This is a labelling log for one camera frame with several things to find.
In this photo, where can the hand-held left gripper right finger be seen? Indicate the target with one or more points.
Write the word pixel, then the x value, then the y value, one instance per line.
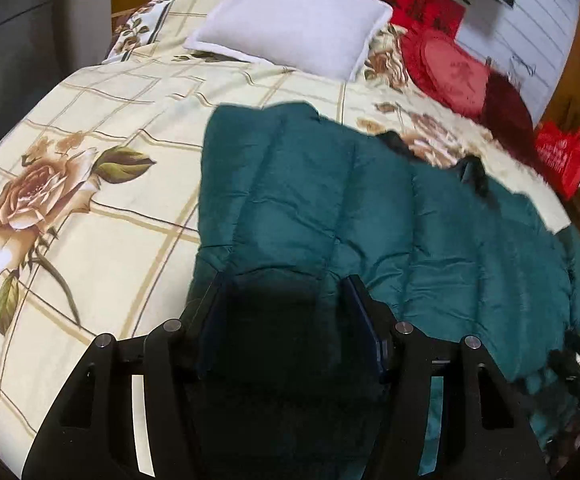
pixel 367 325

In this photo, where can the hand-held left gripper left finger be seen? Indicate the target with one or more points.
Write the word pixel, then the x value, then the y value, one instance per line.
pixel 205 320

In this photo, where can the green puffer jacket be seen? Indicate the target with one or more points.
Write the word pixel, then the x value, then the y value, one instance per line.
pixel 320 200

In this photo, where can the bed with floral sheet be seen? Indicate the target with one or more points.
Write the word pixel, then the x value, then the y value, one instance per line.
pixel 120 110

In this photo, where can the red shopping bag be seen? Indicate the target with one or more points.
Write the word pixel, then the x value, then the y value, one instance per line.
pixel 564 155

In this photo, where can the dark red velvet cushion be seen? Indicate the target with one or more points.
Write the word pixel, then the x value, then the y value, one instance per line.
pixel 509 110

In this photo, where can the red heart cushion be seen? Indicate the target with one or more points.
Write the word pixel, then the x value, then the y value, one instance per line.
pixel 449 70

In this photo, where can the white pillow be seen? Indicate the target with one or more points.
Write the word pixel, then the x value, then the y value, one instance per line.
pixel 290 20

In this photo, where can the grey refrigerator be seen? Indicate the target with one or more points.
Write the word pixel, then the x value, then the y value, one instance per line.
pixel 20 35

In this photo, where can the red wall banner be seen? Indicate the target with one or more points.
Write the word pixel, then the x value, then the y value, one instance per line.
pixel 399 0

